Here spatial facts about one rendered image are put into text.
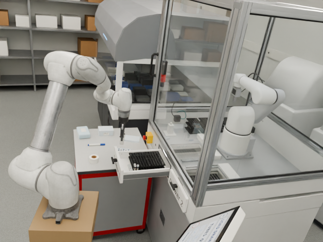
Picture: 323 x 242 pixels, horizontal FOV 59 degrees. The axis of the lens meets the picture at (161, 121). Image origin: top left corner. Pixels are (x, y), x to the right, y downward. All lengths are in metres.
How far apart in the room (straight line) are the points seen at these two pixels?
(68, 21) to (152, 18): 3.05
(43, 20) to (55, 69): 3.79
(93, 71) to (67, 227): 0.80
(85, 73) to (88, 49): 4.00
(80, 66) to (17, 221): 1.77
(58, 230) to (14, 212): 1.44
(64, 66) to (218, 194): 1.08
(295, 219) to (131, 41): 1.82
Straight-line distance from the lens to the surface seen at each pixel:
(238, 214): 1.29
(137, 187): 2.30
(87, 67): 1.51
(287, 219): 2.14
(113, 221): 2.49
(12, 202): 3.10
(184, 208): 1.74
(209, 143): 1.40
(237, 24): 1.24
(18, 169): 1.66
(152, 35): 2.52
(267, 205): 1.92
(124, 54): 2.50
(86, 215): 1.64
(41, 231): 1.61
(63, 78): 1.60
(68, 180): 1.51
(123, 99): 2.02
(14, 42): 5.83
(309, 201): 2.14
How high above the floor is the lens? 2.02
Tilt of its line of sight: 26 degrees down
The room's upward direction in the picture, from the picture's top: 8 degrees clockwise
